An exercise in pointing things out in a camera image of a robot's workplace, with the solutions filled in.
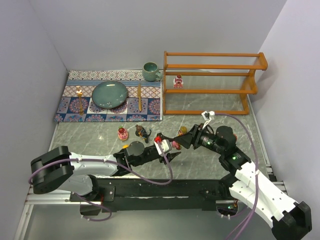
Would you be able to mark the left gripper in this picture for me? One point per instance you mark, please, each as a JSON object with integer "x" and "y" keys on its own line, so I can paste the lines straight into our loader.
{"x": 162, "y": 155}

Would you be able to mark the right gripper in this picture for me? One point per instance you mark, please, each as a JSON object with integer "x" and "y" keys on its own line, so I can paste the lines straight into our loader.
{"x": 195, "y": 136}

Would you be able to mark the pink flower bear toy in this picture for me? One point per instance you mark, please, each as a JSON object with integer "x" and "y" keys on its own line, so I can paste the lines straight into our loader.
{"x": 176, "y": 145}

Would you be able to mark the pink bear strawberry cake toy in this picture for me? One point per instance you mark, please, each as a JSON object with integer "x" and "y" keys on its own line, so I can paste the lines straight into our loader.
{"x": 178, "y": 82}

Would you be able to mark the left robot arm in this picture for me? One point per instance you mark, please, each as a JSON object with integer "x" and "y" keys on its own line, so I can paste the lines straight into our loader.
{"x": 60, "y": 169}

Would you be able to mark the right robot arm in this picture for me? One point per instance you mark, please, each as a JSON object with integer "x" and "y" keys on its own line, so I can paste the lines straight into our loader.
{"x": 288, "y": 219}

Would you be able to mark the orange wooden two-tier shelf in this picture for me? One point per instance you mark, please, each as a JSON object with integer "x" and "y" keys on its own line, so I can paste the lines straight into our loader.
{"x": 247, "y": 71}

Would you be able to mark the brown-haired figure with dark creature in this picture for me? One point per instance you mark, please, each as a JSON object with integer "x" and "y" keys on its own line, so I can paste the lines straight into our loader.
{"x": 143, "y": 133}

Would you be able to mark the pink bear donut toy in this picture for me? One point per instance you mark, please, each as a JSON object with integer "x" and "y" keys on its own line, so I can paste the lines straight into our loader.
{"x": 123, "y": 134}

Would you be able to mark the patterned blue placemat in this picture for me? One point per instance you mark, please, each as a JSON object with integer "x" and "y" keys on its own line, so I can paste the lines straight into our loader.
{"x": 151, "y": 98}

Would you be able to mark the gold knife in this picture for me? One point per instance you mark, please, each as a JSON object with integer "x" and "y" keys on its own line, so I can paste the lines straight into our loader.
{"x": 139, "y": 97}

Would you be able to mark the teal ceramic mug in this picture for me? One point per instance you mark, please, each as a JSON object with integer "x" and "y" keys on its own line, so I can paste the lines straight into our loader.
{"x": 151, "y": 72}

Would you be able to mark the teal ceramic plate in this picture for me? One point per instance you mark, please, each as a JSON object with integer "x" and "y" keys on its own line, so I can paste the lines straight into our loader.
{"x": 109, "y": 94}

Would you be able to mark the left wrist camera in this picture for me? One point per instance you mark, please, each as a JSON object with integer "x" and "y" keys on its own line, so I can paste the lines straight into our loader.
{"x": 163, "y": 146}

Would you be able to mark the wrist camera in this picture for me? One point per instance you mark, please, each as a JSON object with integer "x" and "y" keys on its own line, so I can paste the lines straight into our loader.
{"x": 163, "y": 146}
{"x": 207, "y": 116}

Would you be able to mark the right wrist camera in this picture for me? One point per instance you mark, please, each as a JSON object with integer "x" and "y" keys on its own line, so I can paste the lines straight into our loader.
{"x": 207, "y": 116}

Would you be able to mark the black base frame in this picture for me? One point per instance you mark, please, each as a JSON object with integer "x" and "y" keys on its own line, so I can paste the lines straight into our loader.
{"x": 133, "y": 194}

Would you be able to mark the aluminium rail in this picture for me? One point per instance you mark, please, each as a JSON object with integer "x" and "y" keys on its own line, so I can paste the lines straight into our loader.
{"x": 61, "y": 197}

